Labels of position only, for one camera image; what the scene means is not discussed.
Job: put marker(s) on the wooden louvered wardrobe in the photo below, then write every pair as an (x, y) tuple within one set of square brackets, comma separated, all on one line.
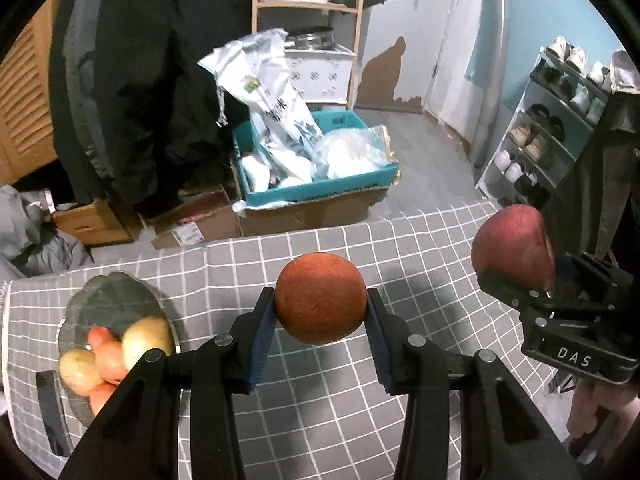
[(25, 100)]

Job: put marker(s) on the white printed plastic bag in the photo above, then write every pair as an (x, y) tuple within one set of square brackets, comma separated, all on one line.
[(270, 110)]

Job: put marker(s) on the teal crate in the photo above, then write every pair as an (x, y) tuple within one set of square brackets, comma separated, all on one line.
[(340, 187)]

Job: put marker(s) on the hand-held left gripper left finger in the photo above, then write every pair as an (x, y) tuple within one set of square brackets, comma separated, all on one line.
[(260, 345)]

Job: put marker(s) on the person's right hand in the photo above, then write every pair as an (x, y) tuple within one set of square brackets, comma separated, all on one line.
[(582, 410)]

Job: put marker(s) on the black hooded coat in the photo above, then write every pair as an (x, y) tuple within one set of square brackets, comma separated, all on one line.
[(170, 75)]

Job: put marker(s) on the white door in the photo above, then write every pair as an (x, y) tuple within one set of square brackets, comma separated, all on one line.
[(460, 60)]

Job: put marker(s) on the yellow pear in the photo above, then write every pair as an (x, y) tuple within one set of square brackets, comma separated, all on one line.
[(80, 370), (147, 340)]

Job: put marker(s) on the grey clothes pile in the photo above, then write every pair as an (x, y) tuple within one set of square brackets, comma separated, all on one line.
[(30, 230)]

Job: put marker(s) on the grey pipe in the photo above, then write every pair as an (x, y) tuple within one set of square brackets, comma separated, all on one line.
[(497, 60)]

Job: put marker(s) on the flat cardboard box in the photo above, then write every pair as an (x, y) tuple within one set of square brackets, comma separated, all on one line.
[(200, 225)]

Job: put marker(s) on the steel pot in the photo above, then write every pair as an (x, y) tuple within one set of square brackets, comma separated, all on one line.
[(310, 39)]

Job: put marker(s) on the orange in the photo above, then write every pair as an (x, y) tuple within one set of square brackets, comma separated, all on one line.
[(101, 397), (112, 360)]

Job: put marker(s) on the grey checkered tablecloth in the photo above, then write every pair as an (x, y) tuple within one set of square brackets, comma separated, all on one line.
[(310, 410)]

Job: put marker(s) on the group of assorted shoes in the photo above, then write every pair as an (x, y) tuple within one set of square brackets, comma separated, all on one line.
[(535, 145)]

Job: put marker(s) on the red apple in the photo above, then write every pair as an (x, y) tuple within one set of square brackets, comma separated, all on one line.
[(320, 297), (512, 250)]

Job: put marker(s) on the wooden drawer box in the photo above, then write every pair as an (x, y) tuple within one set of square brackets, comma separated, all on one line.
[(90, 225)]

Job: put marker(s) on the grey shoe rack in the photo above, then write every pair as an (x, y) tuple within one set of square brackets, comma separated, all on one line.
[(520, 105)]

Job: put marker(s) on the dark glass plate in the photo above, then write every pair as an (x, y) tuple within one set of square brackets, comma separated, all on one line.
[(115, 300)]

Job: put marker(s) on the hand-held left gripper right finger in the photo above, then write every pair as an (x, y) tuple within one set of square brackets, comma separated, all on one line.
[(380, 350)]

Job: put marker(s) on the dark rectangular device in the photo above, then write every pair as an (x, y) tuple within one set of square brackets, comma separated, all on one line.
[(50, 410)]

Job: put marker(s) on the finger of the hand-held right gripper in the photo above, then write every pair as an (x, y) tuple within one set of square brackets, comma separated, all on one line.
[(520, 297), (570, 270)]

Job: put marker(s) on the black jacket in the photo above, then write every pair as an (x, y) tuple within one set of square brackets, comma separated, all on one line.
[(65, 125)]

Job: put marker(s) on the clear plastic bag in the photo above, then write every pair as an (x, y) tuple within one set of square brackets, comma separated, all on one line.
[(350, 152)]

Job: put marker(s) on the white lace cloth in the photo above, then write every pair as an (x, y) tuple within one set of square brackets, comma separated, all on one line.
[(625, 72)]

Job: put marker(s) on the large cardboard box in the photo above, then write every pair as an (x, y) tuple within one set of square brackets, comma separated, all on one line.
[(310, 215)]

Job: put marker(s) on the white lattice basket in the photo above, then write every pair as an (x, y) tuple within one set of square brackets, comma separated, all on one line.
[(325, 77)]

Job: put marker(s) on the grey-blue jacket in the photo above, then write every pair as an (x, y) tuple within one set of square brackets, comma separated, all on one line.
[(85, 85)]

